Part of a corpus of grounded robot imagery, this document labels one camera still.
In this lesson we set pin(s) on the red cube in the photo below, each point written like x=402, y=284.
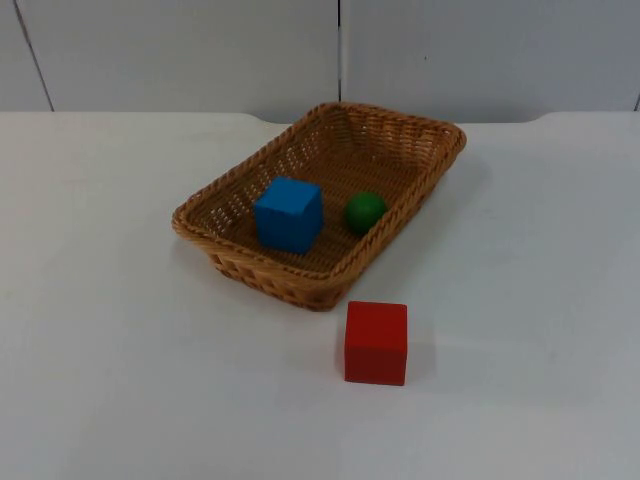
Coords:
x=376, y=345

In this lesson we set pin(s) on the blue cube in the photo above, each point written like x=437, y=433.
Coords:
x=290, y=215

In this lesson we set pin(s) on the pale brown wicker basket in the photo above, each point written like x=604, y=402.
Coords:
x=370, y=150

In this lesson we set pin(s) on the green ball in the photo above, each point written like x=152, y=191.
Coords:
x=364, y=211

